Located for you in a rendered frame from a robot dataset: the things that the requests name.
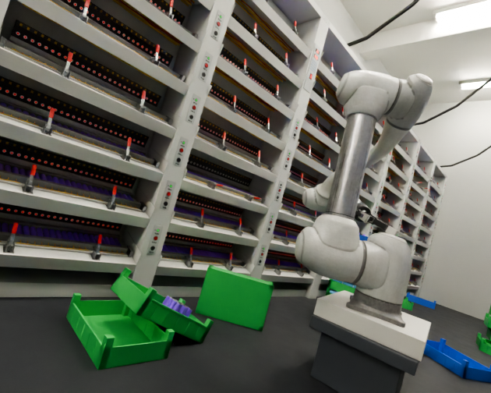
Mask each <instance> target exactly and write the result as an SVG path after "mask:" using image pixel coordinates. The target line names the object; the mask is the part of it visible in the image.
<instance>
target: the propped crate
mask: <svg viewBox="0 0 491 393"><path fill-rule="evenodd" d="M131 272H132V271H131V270H129V269H128V268H127V267H125V269H124V270H123V271H122V273H121V274H120V275H119V276H118V278H117V279H116V281H115V282H114V284H113V285H112V287H110V289H111V290H112V291H113V292H114V293H115V294H116V295H117V296H118V297H119V298H120V299H121V300H122V301H123V302H124V303H125V304H126V305H127V306H128V307H129V308H130V310H131V311H132V312H134V314H136V315H138V316H140V317H143V318H145V319H147V320H150V321H152V322H154V323H155V324H159V325H160V326H162V327H165V328H167V329H172V330H173V331H174V332H176V333H179V334H180V335H183V336H186V337H187V338H190V339H192V340H194V341H196V342H199V343H201V344H202V342H203V340H204V339H205V337H206V336H207V333H208V331H209V330H210V328H211V326H212V325H213V323H214V322H213V321H212V320H211V319H209V318H207V320H206V322H205V323H202V322H201V321H200V320H198V319H197V318H196V317H194V316H193V315H192V314H190V315H189V317H187V316H185V315H183V314H181V313H179V312H177V311H175V310H173V309H171V308H169V307H167V306H165V305H164V304H162V303H163V302H164V300H165V297H163V296H161V295H159V294H158V293H157V290H155V289H153V288H151V287H149V288H147V287H145V286H143V285H141V284H139V283H137V282H136V281H133V280H132V279H130V278H128V276H129V275H130V274H131Z"/></svg>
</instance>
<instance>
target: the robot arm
mask: <svg viewBox="0 0 491 393"><path fill-rule="evenodd" d="M432 90H433V81H432V80H431V79H430V78H429V77H427V76H425V75H423V74H413V75H410V76H409V77H408V78H407V79H406V80H403V79H398V78H395V77H392V76H390V75H387V74H384V73H378V72H373V71H369V70H355V71H351V72H349V73H345V74H344V75H343V77H342V79H341V82H340V83H339V85H338V88H337V92H336V96H337V100H338V101H339V103H340V104H342V105H344V113H345V116H346V119H347V123H346V126H345V130H344V136H343V140H342V143H341V149H340V153H339V156H338V161H337V167H336V170H335V172H333V173H332V174H331V175H330V176H329V177H328V178H327V179H326V180H325V181H324V183H321V184H319V185H318V186H317V187H315V188H310V189H307V190H306V191H305V192H304V193H303V195H302V202H303V204H304V205H305V206H306V207H307V208H309V209H311V210H314V211H319V212H324V213H325V214H321V215H320V216H319V217H318V218H317V219H316V221H315V222H314V224H313V226H312V227H306V228H304V229H303V230H302V231H301V232H300V233H299V234H298V237H297V239H296V243H295V258H296V259H297V260H298V261H299V262H300V263H301V264H302V265H303V266H305V267H307V268H308V269H310V270H311V271H313V272H315V273H317V274H318V275H321V276H324V277H326V278H331V279H334V280H337V281H345V282H349V283H352V284H354V285H356V288H355V292H354V295H350V302H347V304H346V307H347V308H349V309H352V310H357V311H359V312H362V313H365V314H368V315H370V316H372V317H376V318H379V319H381V320H385V321H387V322H389V323H392V324H395V325H397V326H399V327H401V328H405V325H406V323H405V322H404V321H403V320H402V316H401V315H402V312H401V308H402V303H403V300H404V296H405V294H406V291H407V288H408V283H409V278H410V274H411V269H412V257H411V252H410V248H409V246H408V244H407V243H406V241H405V240H404V239H401V238H399V237H397V236H396V235H397V234H398V233H399V231H398V230H396V229H394V228H392V227H393V226H392V225H391V226H389V225H386V224H385V223H383V222H382V221H380V220H379V219H378V218H376V217H374V216H373V215H372V214H371V211H370V209H369V208H368V207H367V206H366V204H364V203H363V202H362V201H361V200H360V199H359V194H360V191H361V188H362V181H363V178H364V174H365V170H366V168H368V167H369V166H371V165H374V164H375V163H377V162H378V161H380V160H381V159H383V158H384V157H386V156H387V155H388V154H389V153H390V152H391V151H392V150H393V149H394V148H395V146H396V145H397V144H398V143H399V142H400V141H401V139H402V138H403V137H404V136H405V135H406V134H407V133H408V132H409V131H410V130H411V128H412V127H413V125H414V124H416V122H417V121H418V120H419V118H420V117H421V115H422V113H423V112H424V110H425V109H426V106H427V104H428V102H429V99H430V97H431V93H432ZM382 115H387V119H386V121H385V124H384V127H383V131H382V133H381V135H380V138H379V140H378V142H377V144H376V145H375V146H374V147H373V148H372V149H370V147H371V143H372V140H373V134H374V129H375V126H376V123H377V122H378V121H379V120H380V119H381V117H382ZM374 218H375V219H374ZM354 220H356V221H360V222H365V223H366V222H369V223H370V224H372V225H376V226H378V227H380V228H381V229H383V230H385V232H386V233H385V232H378V233H374V234H372V235H370V236H369V237H368V239H367V241H363V240H359V227H358V226H357V224H356V222H355V221H354ZM371 221H372V222H373V223H372V222H371ZM387 233H388V234H387Z"/></svg>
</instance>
